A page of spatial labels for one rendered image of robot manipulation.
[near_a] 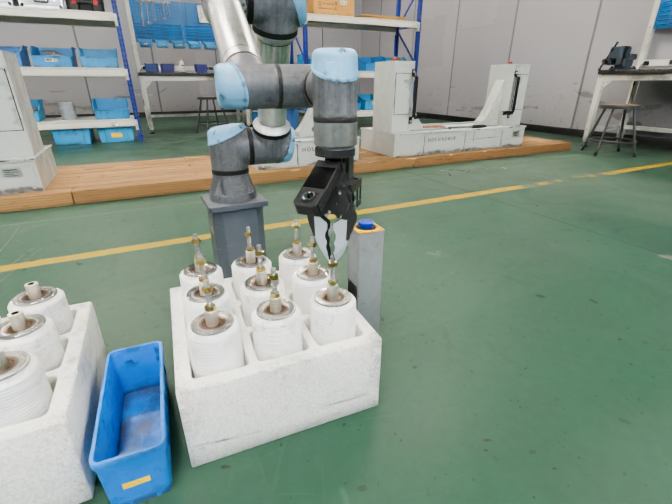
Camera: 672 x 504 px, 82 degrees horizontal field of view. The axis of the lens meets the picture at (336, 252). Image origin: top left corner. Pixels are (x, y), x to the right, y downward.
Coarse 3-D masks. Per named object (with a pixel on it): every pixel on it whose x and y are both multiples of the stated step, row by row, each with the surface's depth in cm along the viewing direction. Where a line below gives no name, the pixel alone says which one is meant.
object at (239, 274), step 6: (234, 264) 93; (264, 264) 93; (270, 264) 94; (234, 270) 91; (240, 270) 90; (246, 270) 90; (252, 270) 90; (234, 276) 92; (240, 276) 91; (246, 276) 90; (234, 282) 93; (240, 282) 92; (234, 288) 95; (240, 294) 93
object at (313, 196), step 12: (324, 168) 66; (336, 168) 65; (312, 180) 65; (324, 180) 64; (336, 180) 66; (300, 192) 63; (312, 192) 62; (324, 192) 62; (300, 204) 62; (312, 204) 61; (324, 204) 63
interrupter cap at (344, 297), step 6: (324, 288) 81; (342, 288) 81; (318, 294) 79; (324, 294) 79; (342, 294) 79; (348, 294) 79; (318, 300) 77; (324, 300) 77; (330, 300) 77; (336, 300) 77; (342, 300) 77; (348, 300) 77; (324, 306) 75; (330, 306) 75; (336, 306) 75
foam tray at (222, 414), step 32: (320, 352) 74; (352, 352) 76; (192, 384) 66; (224, 384) 67; (256, 384) 69; (288, 384) 72; (320, 384) 76; (352, 384) 79; (192, 416) 67; (224, 416) 69; (256, 416) 72; (288, 416) 76; (320, 416) 79; (192, 448) 69; (224, 448) 72
